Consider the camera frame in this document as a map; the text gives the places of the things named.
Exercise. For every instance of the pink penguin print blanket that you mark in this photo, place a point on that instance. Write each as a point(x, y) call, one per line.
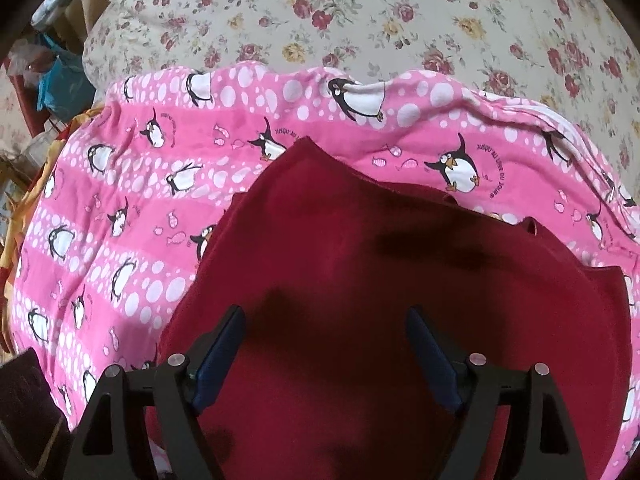
point(150, 210)

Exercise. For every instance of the dark cloth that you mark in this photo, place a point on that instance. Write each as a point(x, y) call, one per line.
point(27, 410)

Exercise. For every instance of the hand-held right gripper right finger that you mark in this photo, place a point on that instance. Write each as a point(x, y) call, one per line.
point(432, 360)

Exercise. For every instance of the blue plastic bag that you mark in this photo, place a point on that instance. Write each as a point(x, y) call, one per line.
point(62, 85)

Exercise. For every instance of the silver metal object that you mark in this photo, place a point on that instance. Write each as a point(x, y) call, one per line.
point(52, 5)

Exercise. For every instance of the floral bed sheet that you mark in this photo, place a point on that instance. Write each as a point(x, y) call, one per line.
point(375, 15)

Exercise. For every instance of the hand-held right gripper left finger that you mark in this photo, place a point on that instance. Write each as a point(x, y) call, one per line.
point(220, 360)

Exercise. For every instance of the red small garment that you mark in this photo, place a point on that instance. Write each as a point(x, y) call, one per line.
point(350, 250)

